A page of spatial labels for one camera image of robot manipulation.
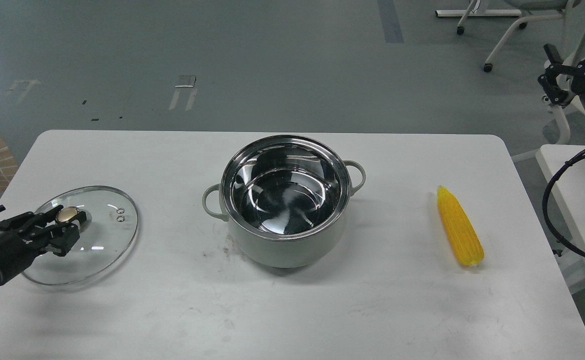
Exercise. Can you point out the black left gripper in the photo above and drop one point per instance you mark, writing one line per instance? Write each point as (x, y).
(17, 254)

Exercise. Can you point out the glass pot lid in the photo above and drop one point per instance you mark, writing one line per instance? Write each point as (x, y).
(109, 230)

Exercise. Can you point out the yellow corn cob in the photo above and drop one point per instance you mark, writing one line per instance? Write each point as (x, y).
(461, 235)

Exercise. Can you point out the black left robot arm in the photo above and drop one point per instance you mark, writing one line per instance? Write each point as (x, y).
(26, 236)

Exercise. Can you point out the pale green metal pot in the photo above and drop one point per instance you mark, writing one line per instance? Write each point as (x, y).
(285, 199)

